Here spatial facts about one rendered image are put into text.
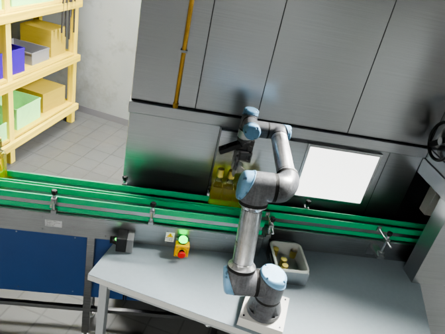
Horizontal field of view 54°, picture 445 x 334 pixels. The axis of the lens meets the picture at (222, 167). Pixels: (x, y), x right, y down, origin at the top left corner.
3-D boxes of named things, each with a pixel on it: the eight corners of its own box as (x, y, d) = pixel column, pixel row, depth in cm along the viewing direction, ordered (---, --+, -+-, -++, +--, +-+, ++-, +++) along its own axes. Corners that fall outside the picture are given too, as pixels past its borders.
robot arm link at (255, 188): (257, 303, 177) (281, 179, 161) (220, 300, 176) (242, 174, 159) (253, 286, 189) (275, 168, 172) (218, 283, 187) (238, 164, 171)
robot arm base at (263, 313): (278, 328, 183) (283, 313, 178) (243, 317, 185) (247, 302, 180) (281, 301, 196) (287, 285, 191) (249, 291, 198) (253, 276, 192)
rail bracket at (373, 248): (371, 252, 248) (386, 220, 237) (383, 272, 233) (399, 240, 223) (363, 250, 247) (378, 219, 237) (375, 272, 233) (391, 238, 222)
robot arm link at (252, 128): (270, 127, 192) (267, 117, 201) (245, 124, 191) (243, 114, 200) (266, 143, 196) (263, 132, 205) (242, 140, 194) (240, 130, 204)
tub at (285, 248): (296, 255, 236) (300, 243, 232) (305, 285, 217) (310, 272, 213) (265, 252, 233) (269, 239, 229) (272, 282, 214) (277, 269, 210)
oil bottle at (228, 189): (226, 213, 236) (234, 179, 226) (226, 219, 231) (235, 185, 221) (216, 211, 235) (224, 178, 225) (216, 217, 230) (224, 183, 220)
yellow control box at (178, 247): (187, 249, 223) (189, 238, 220) (187, 259, 217) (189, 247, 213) (173, 248, 222) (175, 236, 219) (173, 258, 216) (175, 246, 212)
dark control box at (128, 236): (133, 243, 219) (135, 230, 215) (131, 254, 212) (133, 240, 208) (116, 241, 218) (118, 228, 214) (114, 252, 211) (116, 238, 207)
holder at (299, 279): (293, 250, 241) (297, 238, 237) (304, 285, 217) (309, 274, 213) (263, 246, 238) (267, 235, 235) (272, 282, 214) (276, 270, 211)
